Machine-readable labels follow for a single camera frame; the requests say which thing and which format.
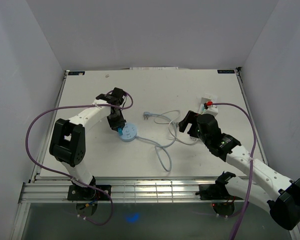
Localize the black corner label left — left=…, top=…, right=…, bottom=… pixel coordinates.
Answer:
left=68, top=71, right=85, bottom=76

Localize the white multicolour power strip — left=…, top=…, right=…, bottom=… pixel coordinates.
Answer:
left=189, top=92, right=218, bottom=141

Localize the black corner label right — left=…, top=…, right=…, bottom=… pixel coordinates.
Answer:
left=217, top=69, right=235, bottom=74

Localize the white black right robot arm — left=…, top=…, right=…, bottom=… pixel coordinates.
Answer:
left=178, top=110, right=300, bottom=230

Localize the aluminium frame rail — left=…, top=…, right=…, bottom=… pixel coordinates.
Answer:
left=19, top=178, right=216, bottom=204

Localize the black corner label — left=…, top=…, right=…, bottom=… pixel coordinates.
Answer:
left=217, top=69, right=235, bottom=74
left=68, top=71, right=85, bottom=76

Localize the blue cable winder clip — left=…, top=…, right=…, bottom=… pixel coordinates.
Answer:
left=118, top=127, right=123, bottom=136

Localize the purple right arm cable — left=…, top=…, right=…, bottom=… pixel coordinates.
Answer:
left=212, top=102, right=258, bottom=240

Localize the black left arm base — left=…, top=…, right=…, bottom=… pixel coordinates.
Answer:
left=67, top=185, right=109, bottom=201

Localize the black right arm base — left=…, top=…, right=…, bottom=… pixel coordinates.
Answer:
left=195, top=171, right=242, bottom=218

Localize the light blue cable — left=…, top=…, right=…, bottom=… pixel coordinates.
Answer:
left=137, top=111, right=173, bottom=173

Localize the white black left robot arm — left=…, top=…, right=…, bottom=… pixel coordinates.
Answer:
left=49, top=87, right=129, bottom=200

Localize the round light blue socket hub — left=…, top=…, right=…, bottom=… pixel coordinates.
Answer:
left=118, top=122, right=137, bottom=142

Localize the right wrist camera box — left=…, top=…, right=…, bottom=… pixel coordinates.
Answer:
left=203, top=101, right=219, bottom=117

